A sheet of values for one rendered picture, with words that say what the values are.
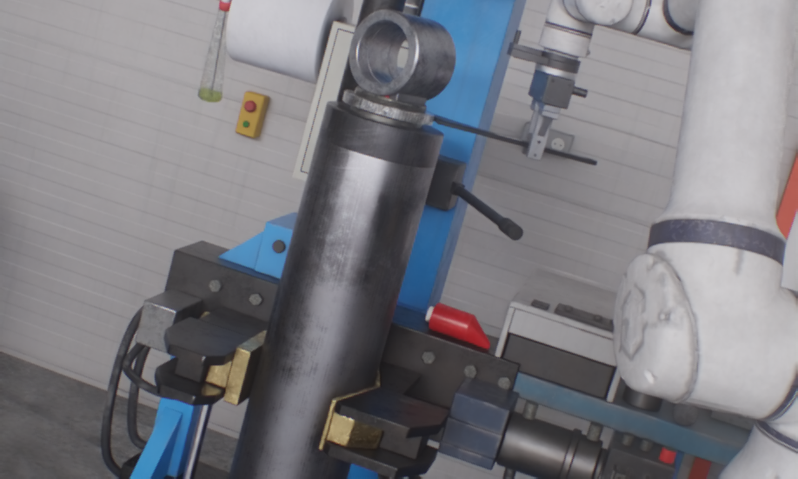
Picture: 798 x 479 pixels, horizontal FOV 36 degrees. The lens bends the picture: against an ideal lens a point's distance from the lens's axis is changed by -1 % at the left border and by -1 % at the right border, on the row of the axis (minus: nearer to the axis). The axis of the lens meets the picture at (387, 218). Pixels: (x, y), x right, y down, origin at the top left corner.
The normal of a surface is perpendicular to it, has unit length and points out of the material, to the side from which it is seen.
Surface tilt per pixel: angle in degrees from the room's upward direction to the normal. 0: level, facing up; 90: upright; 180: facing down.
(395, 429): 90
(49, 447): 0
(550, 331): 90
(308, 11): 71
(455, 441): 90
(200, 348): 0
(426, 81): 110
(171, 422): 50
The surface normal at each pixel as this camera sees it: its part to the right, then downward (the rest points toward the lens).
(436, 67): 0.75, 0.36
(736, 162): -0.03, -0.23
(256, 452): -0.60, -0.02
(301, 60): -0.34, 0.62
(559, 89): 0.07, 0.20
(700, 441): -0.24, 0.11
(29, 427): 0.26, -0.95
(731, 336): 0.20, -0.07
